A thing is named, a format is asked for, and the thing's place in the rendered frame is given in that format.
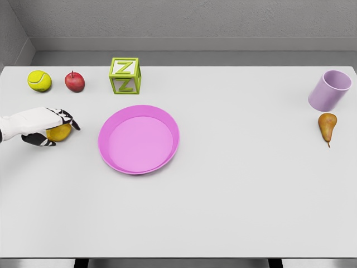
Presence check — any yellow-green tennis ball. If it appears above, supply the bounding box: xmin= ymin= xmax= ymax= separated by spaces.
xmin=27 ymin=70 xmax=52 ymax=93

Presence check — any red apple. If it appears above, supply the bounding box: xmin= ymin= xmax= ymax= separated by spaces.
xmin=64 ymin=70 xmax=86 ymax=93

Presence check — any yellow lemon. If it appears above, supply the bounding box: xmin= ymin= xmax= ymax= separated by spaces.
xmin=46 ymin=123 xmax=73 ymax=142

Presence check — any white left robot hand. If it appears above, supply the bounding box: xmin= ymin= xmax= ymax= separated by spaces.
xmin=11 ymin=107 xmax=81 ymax=147

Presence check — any green letter Z block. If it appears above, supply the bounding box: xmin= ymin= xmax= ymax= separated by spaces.
xmin=108 ymin=57 xmax=142 ymax=96

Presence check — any lilac cup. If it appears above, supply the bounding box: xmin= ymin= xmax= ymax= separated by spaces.
xmin=307 ymin=70 xmax=353 ymax=113

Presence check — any brown pear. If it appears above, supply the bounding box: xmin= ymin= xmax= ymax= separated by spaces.
xmin=317 ymin=112 xmax=338 ymax=149

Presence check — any pink round plate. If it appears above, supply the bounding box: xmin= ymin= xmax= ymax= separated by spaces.
xmin=97 ymin=104 xmax=181 ymax=176

